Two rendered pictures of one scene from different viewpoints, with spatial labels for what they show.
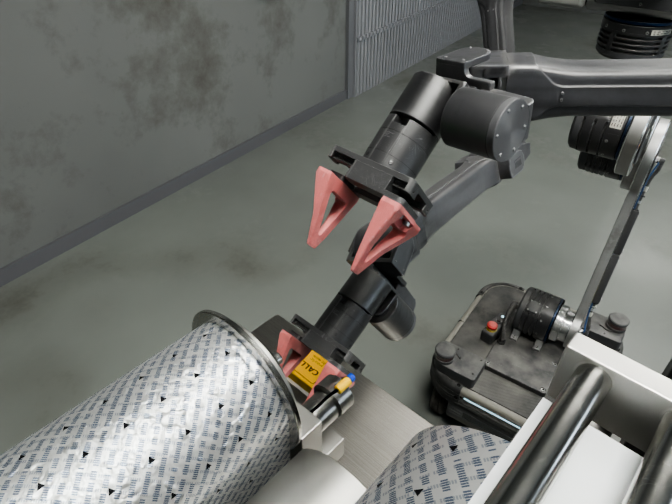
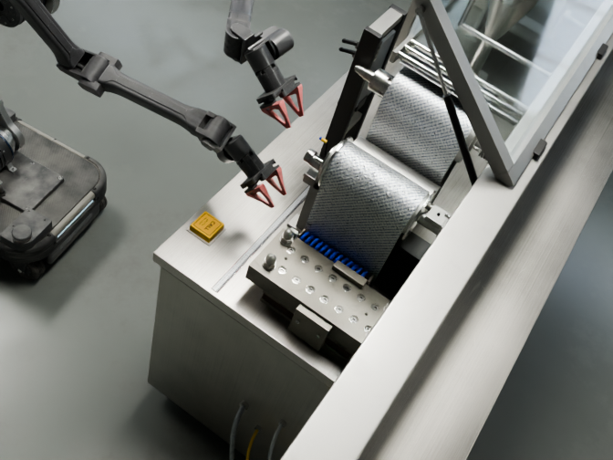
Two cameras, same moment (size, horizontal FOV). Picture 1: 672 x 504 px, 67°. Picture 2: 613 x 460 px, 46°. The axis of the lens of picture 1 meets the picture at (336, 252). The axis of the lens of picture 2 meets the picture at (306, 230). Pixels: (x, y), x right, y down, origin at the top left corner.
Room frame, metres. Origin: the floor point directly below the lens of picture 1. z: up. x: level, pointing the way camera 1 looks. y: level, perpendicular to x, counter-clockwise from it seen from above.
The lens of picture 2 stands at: (0.86, 1.23, 2.55)
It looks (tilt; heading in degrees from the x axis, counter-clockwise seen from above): 51 degrees down; 244
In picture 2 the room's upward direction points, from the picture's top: 21 degrees clockwise
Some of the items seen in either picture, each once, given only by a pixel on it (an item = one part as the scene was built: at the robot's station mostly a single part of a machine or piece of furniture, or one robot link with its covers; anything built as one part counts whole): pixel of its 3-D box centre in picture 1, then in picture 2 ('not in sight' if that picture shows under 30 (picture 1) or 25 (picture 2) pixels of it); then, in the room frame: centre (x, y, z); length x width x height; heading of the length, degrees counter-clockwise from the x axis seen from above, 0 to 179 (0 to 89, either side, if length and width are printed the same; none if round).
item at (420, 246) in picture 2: not in sight; (367, 242); (0.14, 0.16, 1.00); 0.33 x 0.07 x 0.20; 137
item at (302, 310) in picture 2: not in sight; (308, 329); (0.35, 0.40, 0.96); 0.10 x 0.03 x 0.11; 137
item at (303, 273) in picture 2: not in sight; (326, 294); (0.29, 0.32, 1.00); 0.40 x 0.16 x 0.06; 137
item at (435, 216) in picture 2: not in sight; (440, 217); (0.07, 0.28, 1.28); 0.06 x 0.05 x 0.02; 137
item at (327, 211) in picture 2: not in sight; (348, 233); (0.24, 0.21, 1.12); 0.23 x 0.01 x 0.18; 137
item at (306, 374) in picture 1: (312, 369); (207, 226); (0.57, 0.04, 0.91); 0.07 x 0.07 x 0.02; 47
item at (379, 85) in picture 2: not in sight; (383, 84); (0.14, -0.12, 1.33); 0.06 x 0.06 x 0.06; 47
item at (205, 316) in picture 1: (243, 380); (336, 162); (0.29, 0.08, 1.25); 0.15 x 0.01 x 0.15; 47
